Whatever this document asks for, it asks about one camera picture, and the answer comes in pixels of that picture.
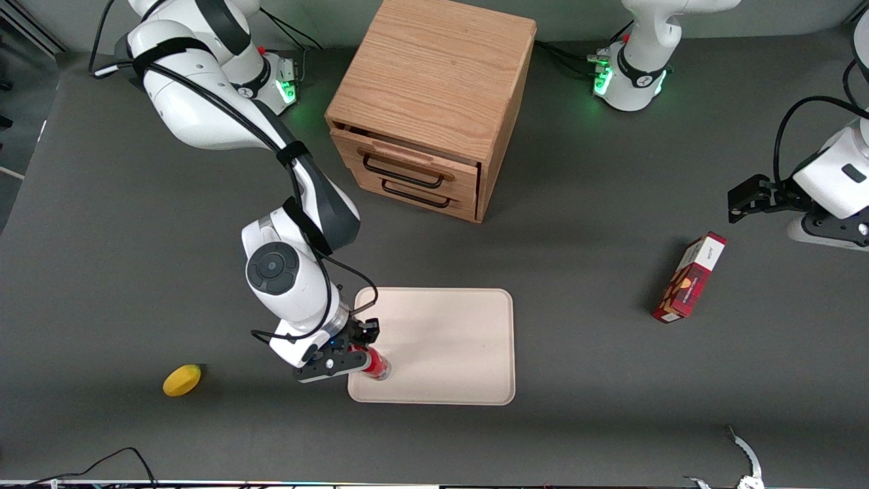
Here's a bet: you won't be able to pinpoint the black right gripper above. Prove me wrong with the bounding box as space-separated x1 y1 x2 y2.
326 314 382 374

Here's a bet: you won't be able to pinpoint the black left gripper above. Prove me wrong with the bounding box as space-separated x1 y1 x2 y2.
728 174 869 238

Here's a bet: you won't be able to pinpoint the red coke bottle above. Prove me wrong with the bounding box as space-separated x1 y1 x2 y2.
358 346 393 382

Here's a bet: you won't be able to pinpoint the beige plastic tray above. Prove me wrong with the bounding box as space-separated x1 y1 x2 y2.
347 287 517 406

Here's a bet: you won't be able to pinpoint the red snack box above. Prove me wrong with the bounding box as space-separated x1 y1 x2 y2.
652 231 728 324

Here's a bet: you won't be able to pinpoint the wooden drawer front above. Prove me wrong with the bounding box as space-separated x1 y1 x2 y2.
350 167 479 223
330 126 481 204

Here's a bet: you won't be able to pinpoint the yellow lemon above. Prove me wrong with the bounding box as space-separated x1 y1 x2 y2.
162 364 203 398

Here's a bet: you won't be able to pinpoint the white serrated plastic strip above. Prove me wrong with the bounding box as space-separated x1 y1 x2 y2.
682 424 764 489

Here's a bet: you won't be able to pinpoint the wooden drawer cabinet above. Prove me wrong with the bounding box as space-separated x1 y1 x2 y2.
325 0 538 224

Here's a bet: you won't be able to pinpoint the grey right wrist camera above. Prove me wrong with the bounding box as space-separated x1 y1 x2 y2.
293 346 371 385

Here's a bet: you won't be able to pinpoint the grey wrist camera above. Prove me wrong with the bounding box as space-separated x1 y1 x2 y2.
293 346 371 385
786 216 869 253

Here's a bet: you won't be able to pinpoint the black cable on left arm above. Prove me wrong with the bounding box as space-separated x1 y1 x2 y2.
774 60 869 185

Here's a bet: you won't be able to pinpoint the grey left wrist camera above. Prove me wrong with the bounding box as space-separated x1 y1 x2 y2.
786 216 869 253

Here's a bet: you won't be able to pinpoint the black metal drawer handle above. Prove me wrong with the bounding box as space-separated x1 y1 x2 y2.
363 154 446 190
381 179 453 209

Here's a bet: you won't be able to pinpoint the black cables at left base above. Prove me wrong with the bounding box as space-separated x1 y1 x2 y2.
535 20 635 79

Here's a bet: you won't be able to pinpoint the black cable at table edge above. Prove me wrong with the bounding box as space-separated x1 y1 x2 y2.
0 446 158 489

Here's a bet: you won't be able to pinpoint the black cable at right base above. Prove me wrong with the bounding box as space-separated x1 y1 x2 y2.
259 8 327 86

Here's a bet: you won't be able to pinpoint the aluminium frame profile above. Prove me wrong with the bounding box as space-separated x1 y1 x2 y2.
0 0 69 55

